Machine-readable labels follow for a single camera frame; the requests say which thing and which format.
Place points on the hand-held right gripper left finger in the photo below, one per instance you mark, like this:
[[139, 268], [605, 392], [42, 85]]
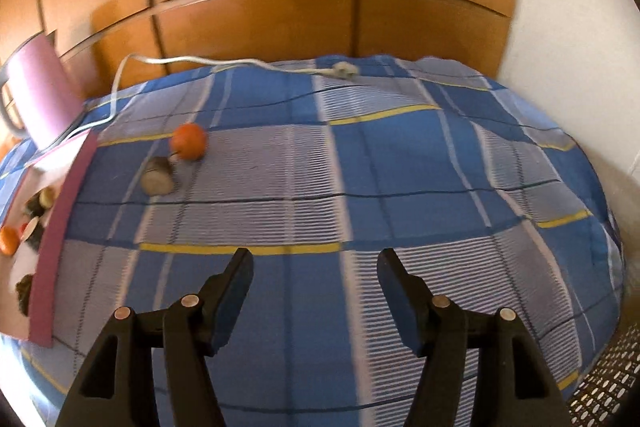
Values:
[[230, 312]]

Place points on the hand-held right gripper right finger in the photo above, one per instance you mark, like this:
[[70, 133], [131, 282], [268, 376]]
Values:
[[400, 312]]

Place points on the orange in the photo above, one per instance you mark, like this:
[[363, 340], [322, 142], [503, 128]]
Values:
[[7, 241], [188, 141]]

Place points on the pink cardboard box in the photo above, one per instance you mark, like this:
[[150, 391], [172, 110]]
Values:
[[60, 232]]

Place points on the dark lumpy fruit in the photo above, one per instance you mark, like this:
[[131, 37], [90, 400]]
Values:
[[25, 292]]

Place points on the blue plaid blanket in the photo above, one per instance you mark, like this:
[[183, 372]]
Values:
[[400, 167]]

